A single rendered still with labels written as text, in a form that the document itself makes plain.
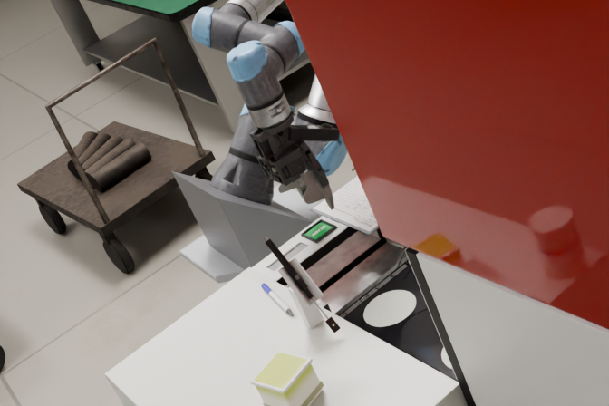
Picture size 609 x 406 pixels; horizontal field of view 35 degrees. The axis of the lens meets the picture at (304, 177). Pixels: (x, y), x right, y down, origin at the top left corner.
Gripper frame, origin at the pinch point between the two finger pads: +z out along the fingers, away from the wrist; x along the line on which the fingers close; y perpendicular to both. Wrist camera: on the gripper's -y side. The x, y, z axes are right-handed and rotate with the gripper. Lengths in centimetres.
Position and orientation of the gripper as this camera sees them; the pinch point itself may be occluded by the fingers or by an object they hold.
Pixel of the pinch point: (319, 198)
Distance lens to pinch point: 194.7
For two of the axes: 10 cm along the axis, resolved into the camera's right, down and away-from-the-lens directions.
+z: 3.6, 8.2, 4.5
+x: 5.5, 2.0, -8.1
